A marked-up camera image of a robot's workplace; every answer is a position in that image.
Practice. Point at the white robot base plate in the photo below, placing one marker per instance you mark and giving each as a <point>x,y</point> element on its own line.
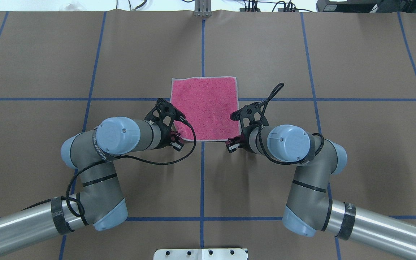
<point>202,254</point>

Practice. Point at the pink towel with grey back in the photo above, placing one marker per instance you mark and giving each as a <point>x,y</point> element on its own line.
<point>207,103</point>

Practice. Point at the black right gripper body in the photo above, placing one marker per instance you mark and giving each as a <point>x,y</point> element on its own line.
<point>243,141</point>

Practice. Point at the aluminium frame post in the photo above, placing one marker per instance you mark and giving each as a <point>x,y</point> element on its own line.
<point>202,8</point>

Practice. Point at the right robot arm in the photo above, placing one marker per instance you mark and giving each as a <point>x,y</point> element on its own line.
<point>309,208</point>

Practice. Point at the blue tape line lengthwise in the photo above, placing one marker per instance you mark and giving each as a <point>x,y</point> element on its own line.
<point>201,218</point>

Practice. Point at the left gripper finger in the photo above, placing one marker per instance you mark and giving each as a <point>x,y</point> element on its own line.
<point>177,145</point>
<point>175,137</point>

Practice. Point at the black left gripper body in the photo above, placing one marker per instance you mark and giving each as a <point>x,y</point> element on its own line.
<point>165,139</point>

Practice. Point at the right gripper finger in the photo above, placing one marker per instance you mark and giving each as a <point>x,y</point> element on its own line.
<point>232,147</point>
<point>236,140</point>

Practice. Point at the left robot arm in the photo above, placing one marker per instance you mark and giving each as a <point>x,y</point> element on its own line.
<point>93,195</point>

